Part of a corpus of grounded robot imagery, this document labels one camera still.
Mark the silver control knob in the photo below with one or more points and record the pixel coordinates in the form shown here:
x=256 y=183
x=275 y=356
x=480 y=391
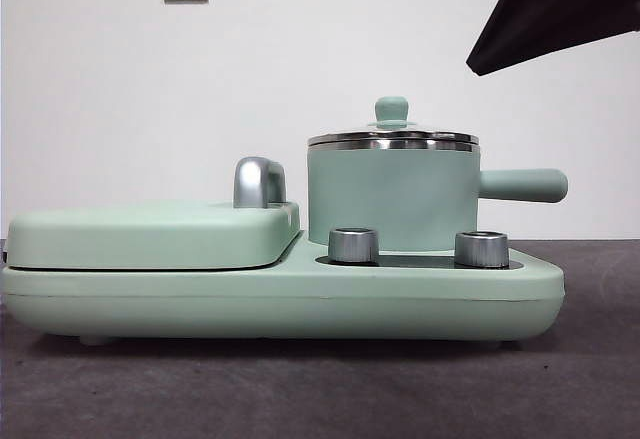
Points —
x=481 y=249
x=352 y=246

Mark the glass lid with green knob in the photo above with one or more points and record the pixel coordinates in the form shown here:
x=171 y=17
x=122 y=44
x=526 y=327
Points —
x=391 y=109

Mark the green griddle cover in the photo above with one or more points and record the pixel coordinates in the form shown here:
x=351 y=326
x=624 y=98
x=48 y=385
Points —
x=150 y=239

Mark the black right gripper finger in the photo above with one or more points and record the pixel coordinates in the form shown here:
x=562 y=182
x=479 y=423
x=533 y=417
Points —
x=565 y=9

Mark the green breakfast machine base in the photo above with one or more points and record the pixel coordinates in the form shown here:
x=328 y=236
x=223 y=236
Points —
x=300 y=304

